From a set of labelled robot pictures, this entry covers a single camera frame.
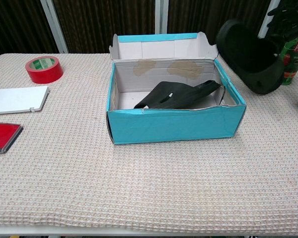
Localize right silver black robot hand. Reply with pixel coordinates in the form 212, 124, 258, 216
259, 0, 298, 57

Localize black shoe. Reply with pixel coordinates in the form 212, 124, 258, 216
133, 80, 222, 110
216, 19, 285, 95

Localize light blue shoe box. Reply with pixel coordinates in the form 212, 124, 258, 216
106, 31, 246, 145

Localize green chips can red lid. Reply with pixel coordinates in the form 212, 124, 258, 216
280, 32, 298, 86

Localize dark ribbed partition panel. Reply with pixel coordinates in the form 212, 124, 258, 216
0, 0, 60, 62
53, 0, 156, 54
166, 0, 270, 45

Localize beige woven table cloth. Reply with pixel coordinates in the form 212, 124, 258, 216
0, 53, 298, 235

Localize red tape roll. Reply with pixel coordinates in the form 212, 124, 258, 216
24, 56, 65, 84

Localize white flat plastic case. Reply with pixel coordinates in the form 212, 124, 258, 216
0, 86, 50, 116

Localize red ink pad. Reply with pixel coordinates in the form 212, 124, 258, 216
0, 122, 24, 154

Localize silver partition post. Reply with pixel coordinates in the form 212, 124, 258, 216
154, 0, 169, 35
39, 0, 70, 54
258, 0, 282, 38

